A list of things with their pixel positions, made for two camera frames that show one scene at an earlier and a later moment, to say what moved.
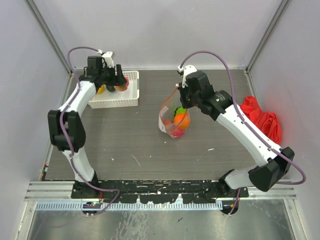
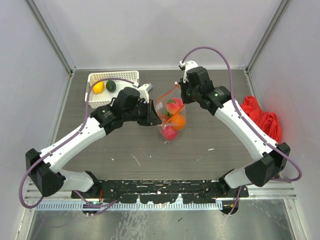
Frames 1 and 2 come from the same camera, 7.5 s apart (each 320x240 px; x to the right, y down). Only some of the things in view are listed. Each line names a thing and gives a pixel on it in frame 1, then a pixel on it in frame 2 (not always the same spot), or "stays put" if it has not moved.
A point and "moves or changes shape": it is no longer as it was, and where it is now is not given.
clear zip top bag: [174, 119] moves or changes shape
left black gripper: [118, 79] → [152, 118]
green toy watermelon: [180, 110] → [168, 114]
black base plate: [155, 191] stays put
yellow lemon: [101, 89] stays put
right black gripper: [182, 90] stays put
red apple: [178, 132] → [169, 133]
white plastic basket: [118, 98] stays put
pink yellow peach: [123, 87] → [173, 105]
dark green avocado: [110, 88] stays put
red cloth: [268, 123] stays put
